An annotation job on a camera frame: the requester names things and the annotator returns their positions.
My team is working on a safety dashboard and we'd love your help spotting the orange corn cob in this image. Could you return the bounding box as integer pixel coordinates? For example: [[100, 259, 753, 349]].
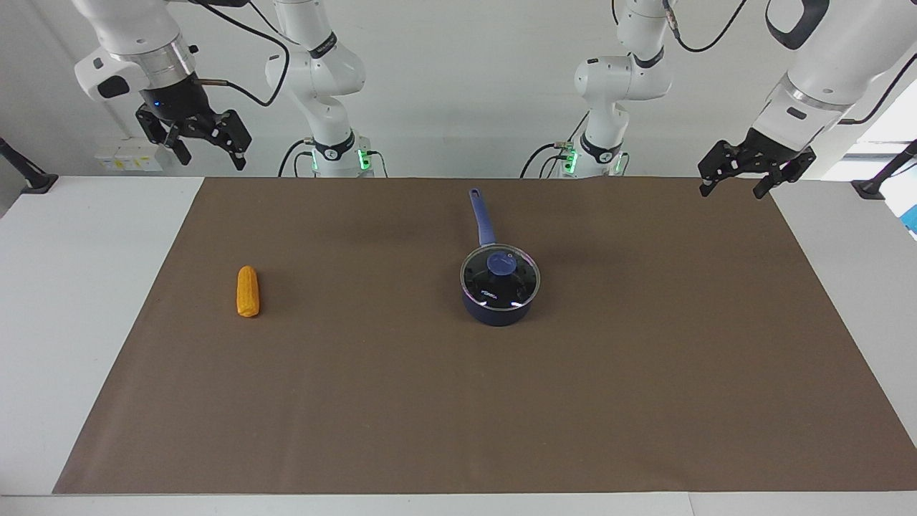
[[236, 266, 261, 318]]

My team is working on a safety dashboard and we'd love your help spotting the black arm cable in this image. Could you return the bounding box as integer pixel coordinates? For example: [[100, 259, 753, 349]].
[[663, 0, 917, 126], [172, 0, 292, 108]]

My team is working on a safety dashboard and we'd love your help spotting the glass lid with blue knob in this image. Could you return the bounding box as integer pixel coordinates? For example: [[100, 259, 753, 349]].
[[460, 244, 541, 312]]

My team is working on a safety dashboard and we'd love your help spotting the brown table mat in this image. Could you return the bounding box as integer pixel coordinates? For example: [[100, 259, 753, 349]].
[[52, 177, 917, 495]]

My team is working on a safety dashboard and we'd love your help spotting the black clamp stand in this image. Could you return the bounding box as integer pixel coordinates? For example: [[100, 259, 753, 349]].
[[851, 140, 917, 200], [0, 138, 59, 194]]

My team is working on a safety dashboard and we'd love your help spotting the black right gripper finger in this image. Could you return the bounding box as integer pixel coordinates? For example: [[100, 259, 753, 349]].
[[136, 110, 193, 166], [193, 110, 252, 171]]

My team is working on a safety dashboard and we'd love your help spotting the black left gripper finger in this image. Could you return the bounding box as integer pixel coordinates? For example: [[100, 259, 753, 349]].
[[752, 148, 817, 200], [698, 141, 749, 196]]

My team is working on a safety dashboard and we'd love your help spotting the white wall socket box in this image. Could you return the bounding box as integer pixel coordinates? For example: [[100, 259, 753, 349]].
[[95, 140, 164, 173]]

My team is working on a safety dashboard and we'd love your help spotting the dark blue saucepan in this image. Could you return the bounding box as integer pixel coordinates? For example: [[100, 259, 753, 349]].
[[460, 188, 541, 328]]

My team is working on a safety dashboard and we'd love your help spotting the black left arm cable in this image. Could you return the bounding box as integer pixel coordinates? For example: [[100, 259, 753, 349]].
[[663, 0, 917, 126]]

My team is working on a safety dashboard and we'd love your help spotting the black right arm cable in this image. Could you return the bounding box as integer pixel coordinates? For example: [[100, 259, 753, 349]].
[[172, 0, 292, 108]]

